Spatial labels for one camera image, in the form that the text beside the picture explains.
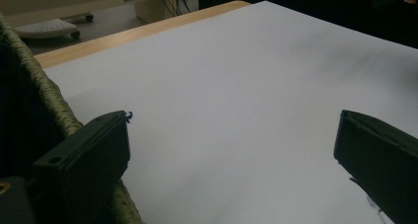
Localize light wooden desk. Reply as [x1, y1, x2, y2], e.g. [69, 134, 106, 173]
[0, 0, 198, 25]

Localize green woven basket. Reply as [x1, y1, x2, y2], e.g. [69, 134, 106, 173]
[0, 12, 147, 224]

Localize black curtain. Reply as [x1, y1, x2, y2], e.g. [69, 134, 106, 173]
[196, 0, 418, 50]

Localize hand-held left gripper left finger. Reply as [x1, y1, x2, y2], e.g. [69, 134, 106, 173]
[33, 110, 131, 224]

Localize white wheeled base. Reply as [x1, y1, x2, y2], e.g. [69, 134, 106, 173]
[13, 12, 95, 40]

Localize cables under desk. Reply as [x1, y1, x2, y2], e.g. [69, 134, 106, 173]
[159, 0, 192, 18]

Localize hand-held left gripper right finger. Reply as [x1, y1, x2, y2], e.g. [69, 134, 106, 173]
[333, 109, 418, 224]

